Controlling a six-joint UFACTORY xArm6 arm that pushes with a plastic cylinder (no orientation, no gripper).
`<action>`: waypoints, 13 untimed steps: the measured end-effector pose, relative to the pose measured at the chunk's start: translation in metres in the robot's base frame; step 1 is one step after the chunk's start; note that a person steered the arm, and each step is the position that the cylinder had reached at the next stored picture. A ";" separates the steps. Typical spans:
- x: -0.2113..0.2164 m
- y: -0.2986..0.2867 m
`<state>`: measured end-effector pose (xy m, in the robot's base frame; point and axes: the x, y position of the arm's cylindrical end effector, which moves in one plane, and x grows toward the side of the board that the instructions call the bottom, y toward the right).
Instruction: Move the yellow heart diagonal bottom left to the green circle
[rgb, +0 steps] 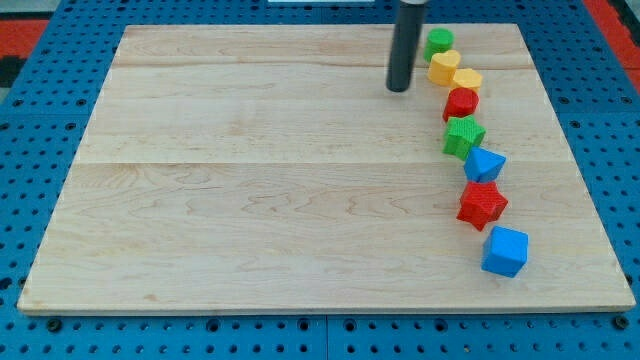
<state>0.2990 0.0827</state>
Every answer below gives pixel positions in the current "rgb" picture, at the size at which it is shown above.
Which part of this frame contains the green circle block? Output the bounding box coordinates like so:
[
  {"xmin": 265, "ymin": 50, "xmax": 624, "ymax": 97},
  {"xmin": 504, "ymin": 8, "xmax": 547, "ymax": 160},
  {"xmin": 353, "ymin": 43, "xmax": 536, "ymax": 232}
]
[{"xmin": 423, "ymin": 28, "xmax": 455, "ymax": 62}]

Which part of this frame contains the red star block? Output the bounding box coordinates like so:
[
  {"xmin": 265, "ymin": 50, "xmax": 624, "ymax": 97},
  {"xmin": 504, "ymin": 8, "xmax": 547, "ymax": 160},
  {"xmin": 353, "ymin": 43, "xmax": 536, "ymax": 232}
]
[{"xmin": 456, "ymin": 181, "xmax": 508, "ymax": 231}]

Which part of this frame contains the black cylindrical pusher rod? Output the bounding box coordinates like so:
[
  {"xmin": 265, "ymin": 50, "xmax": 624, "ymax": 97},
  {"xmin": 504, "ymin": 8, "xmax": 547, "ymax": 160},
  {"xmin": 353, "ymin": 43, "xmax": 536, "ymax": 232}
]
[{"xmin": 386, "ymin": 0, "xmax": 428, "ymax": 93}]

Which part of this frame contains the red circle block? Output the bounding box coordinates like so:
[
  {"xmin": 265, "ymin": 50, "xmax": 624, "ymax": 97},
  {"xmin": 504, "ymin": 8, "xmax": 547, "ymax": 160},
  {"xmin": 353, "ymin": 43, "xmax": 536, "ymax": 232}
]
[{"xmin": 442, "ymin": 87, "xmax": 479, "ymax": 122}]

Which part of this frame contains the light wooden board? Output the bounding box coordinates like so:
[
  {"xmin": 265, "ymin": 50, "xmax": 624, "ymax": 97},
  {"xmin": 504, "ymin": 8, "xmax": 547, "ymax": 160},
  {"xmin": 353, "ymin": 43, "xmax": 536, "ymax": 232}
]
[{"xmin": 18, "ymin": 24, "xmax": 635, "ymax": 316}]

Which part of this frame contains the blue triangle block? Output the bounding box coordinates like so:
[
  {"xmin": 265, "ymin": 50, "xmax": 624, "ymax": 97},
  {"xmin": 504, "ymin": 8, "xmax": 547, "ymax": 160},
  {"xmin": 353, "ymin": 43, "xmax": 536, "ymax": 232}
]
[{"xmin": 463, "ymin": 147, "xmax": 506, "ymax": 183}]

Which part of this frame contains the yellow heart block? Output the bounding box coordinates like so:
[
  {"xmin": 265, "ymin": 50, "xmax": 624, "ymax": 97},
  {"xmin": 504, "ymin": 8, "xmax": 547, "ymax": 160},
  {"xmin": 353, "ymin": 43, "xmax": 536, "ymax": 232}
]
[{"xmin": 427, "ymin": 50, "xmax": 462, "ymax": 86}]

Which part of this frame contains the green star block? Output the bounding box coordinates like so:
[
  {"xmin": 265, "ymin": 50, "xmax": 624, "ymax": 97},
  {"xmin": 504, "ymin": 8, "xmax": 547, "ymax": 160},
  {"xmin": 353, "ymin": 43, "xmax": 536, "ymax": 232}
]
[{"xmin": 442, "ymin": 115, "xmax": 486, "ymax": 161}]

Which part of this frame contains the yellow hexagon block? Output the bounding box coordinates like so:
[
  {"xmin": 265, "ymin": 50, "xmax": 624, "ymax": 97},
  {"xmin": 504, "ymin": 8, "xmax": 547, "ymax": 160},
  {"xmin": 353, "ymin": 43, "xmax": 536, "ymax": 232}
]
[{"xmin": 449, "ymin": 68, "xmax": 483, "ymax": 93}]

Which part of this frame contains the blue cube block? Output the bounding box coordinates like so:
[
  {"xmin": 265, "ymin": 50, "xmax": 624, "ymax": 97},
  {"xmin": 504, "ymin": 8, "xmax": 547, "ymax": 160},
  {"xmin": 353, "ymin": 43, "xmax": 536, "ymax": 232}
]
[{"xmin": 481, "ymin": 226, "xmax": 529, "ymax": 278}]

